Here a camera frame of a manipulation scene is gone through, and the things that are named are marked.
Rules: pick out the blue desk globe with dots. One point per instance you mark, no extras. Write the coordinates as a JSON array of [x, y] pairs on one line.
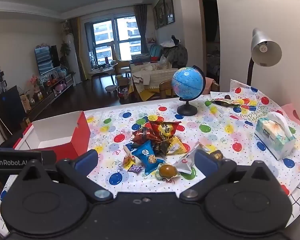
[[187, 82]]

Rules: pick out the blue snack packet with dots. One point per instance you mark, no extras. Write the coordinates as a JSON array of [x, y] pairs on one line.
[[146, 155]]

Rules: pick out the black cabinet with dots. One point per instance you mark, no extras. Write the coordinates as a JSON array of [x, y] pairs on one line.
[[10, 105]]

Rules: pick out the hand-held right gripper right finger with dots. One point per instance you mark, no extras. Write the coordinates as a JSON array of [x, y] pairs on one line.
[[205, 160]]

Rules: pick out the red cardboard box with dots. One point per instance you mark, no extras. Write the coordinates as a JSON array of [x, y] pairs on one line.
[[55, 127]]

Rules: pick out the brown gold candy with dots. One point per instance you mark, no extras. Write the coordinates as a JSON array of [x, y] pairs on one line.
[[217, 155]]

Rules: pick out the TV cabinet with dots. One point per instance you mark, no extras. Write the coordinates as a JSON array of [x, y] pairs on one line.
[[62, 85]]

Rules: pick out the green yellow snack packet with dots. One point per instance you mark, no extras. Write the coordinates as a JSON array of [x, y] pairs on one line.
[[225, 102]]

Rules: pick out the orange clear snack packet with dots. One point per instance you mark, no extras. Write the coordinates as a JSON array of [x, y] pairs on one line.
[[128, 161]]

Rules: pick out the yellow chair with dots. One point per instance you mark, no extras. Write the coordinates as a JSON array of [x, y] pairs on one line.
[[122, 66]]

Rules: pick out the tissue box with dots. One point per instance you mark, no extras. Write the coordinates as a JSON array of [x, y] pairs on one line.
[[272, 135]]

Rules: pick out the large red snack packet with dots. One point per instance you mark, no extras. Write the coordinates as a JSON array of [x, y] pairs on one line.
[[163, 130]]

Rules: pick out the purple candy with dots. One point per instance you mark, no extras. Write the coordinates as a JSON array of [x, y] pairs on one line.
[[135, 169]]

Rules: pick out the television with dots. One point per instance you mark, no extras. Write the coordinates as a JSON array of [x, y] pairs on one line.
[[46, 60]]

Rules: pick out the red-brown snack packet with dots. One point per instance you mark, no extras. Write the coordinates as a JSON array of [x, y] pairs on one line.
[[145, 136]]

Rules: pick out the window curtain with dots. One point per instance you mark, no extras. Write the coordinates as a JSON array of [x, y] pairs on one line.
[[77, 35], [141, 30]]

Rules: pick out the round coffee table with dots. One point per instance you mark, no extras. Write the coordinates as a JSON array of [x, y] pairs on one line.
[[102, 70]]

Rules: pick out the white tower air conditioner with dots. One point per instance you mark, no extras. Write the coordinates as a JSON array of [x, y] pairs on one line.
[[73, 62]]

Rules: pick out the pink paper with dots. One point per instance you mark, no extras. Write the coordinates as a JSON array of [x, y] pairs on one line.
[[298, 115]]

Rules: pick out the dark snack packet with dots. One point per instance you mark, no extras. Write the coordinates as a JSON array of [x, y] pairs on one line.
[[162, 148]]

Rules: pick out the pile of clothes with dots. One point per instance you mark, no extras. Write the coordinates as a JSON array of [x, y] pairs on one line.
[[176, 53]]

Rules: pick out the small round stool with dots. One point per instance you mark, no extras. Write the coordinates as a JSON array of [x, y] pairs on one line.
[[111, 88]]

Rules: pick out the orange jelly cup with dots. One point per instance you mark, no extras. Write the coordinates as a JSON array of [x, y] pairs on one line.
[[167, 171]]

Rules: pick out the silver snack packet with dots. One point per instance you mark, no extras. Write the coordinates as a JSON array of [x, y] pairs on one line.
[[186, 163]]

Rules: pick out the dark framed wall picture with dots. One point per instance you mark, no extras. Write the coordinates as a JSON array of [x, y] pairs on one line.
[[155, 17], [161, 11], [169, 6]]

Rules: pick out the grey desk lamp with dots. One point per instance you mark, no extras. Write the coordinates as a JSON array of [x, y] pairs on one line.
[[262, 47]]

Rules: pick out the sofa with cream cover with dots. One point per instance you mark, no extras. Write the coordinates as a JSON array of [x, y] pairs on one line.
[[155, 77]]

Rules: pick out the potted plant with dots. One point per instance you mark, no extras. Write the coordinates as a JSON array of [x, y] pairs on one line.
[[65, 48]]

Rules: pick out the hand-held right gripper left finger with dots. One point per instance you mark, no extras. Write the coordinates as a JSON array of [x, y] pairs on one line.
[[86, 158]]

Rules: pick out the balloon printed tablecloth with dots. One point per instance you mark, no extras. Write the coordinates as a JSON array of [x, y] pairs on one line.
[[215, 135]]

